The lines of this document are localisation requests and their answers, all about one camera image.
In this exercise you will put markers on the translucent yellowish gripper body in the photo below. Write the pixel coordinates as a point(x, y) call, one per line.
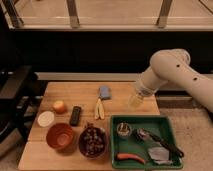
point(135, 100)

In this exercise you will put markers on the red yellow apple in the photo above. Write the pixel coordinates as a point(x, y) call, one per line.
point(59, 107)

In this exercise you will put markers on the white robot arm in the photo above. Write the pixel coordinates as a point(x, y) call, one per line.
point(172, 66)

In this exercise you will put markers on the dark bowl with grapes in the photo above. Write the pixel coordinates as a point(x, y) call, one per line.
point(92, 141)

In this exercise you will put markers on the red bowl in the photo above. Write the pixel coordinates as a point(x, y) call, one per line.
point(60, 136)

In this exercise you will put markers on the small glass jar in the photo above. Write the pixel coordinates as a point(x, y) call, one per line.
point(124, 129)

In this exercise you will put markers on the blue sponge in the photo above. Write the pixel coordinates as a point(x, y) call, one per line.
point(104, 93)

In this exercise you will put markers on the green plastic tray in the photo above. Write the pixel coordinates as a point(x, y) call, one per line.
point(158, 125)

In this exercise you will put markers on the grey crumpled cloth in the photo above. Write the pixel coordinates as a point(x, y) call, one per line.
point(159, 155)

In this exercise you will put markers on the black remote control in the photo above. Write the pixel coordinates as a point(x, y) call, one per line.
point(75, 116)

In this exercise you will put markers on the wooden cutting board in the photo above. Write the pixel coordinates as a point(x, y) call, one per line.
point(38, 156)

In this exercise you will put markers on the white round lid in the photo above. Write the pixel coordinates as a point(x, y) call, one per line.
point(45, 118)

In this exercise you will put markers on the black chair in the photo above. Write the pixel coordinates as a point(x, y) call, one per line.
point(18, 90)

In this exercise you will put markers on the black handled metal spoon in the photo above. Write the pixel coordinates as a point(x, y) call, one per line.
point(144, 135)

